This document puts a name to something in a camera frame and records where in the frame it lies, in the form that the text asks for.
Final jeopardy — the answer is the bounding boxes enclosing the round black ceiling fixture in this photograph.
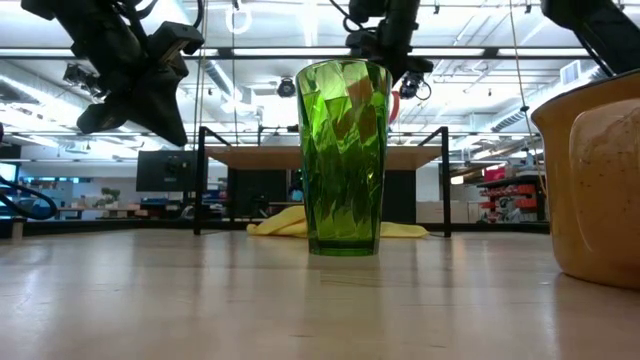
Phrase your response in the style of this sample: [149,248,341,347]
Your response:
[276,76,298,99]

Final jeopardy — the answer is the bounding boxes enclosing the beige cardboard box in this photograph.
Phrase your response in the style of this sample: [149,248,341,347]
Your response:
[416,200,482,224]

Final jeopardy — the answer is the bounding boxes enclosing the rack with red bins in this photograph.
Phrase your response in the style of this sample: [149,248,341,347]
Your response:
[476,167,550,225]

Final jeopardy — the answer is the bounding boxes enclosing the orange mug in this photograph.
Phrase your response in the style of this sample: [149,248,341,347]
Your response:
[388,90,403,125]

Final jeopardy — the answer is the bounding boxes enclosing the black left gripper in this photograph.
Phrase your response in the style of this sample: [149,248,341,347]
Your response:
[74,19,189,147]

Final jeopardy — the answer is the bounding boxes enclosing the wooden shelf black metal legs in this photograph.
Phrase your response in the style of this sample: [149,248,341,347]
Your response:
[193,125,453,239]

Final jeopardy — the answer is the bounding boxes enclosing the black computer monitor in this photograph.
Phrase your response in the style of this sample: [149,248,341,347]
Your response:
[135,149,202,194]

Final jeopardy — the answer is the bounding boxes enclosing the black aluminium rig frame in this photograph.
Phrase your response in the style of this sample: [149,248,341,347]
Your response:
[0,217,551,239]

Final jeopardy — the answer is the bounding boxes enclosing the black cabinet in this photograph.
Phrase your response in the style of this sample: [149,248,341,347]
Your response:
[227,168,417,225]

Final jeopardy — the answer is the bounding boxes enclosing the wooden bench table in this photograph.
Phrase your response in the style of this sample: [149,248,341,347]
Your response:
[53,202,151,220]

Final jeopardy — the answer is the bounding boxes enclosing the white air vent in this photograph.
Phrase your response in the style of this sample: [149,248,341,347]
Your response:
[559,59,583,86]

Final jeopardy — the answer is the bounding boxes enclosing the large yellow ceramic mug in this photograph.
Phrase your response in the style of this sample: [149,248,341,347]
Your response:
[530,68,640,293]

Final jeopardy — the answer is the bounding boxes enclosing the small potted plant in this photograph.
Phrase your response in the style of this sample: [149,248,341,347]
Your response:
[93,186,122,209]

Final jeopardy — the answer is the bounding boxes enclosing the black looped cable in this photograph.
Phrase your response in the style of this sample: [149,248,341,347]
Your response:
[0,174,59,222]

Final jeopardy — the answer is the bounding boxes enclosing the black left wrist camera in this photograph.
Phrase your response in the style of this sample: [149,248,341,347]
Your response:
[147,20,205,69]

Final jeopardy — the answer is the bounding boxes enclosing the yellow cloth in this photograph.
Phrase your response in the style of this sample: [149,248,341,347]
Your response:
[246,204,430,240]

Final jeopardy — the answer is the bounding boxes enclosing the green faceted glass tumbler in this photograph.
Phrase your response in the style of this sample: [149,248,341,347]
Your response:
[294,58,393,258]

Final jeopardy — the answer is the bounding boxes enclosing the lit computer screen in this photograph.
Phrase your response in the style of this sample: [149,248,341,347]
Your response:
[0,161,21,184]

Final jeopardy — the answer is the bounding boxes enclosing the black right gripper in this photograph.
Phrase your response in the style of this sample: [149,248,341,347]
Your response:
[345,0,435,84]

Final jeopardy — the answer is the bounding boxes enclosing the black overhead camera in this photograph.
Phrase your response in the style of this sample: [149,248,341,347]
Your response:
[398,68,433,101]

